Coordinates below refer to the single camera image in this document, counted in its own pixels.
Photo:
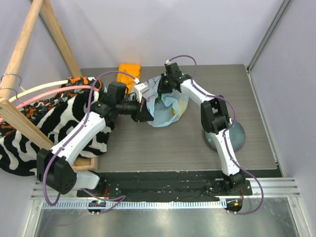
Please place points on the metal wire hanger hook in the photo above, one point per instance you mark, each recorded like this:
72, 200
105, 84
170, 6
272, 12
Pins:
7, 82

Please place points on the orange patterned cloth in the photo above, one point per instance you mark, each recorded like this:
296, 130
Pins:
49, 98

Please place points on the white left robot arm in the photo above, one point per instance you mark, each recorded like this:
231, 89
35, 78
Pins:
54, 166

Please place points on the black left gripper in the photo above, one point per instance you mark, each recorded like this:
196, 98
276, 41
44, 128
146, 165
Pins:
142, 113

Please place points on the wooden rack frame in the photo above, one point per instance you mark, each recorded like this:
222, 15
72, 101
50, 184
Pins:
42, 64

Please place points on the pink plastic hanger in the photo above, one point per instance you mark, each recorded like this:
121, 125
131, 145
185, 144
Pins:
55, 91

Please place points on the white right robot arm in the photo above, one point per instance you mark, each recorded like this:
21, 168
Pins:
215, 121

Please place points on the cream plastic hanger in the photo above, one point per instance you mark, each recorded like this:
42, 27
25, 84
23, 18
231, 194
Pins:
40, 87

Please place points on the light blue plastic bag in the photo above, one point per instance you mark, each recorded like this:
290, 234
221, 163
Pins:
161, 107

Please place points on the white slotted cable rail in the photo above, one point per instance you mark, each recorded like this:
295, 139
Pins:
125, 205

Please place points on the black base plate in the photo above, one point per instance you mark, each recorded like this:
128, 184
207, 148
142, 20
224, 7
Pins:
168, 186

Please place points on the black white zebra blanket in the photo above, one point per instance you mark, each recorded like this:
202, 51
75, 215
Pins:
18, 153

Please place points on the blue ceramic plate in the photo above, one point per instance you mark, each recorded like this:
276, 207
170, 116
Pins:
237, 137

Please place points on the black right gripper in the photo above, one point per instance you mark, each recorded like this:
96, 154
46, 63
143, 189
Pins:
164, 87

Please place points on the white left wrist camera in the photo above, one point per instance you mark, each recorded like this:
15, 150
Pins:
143, 90

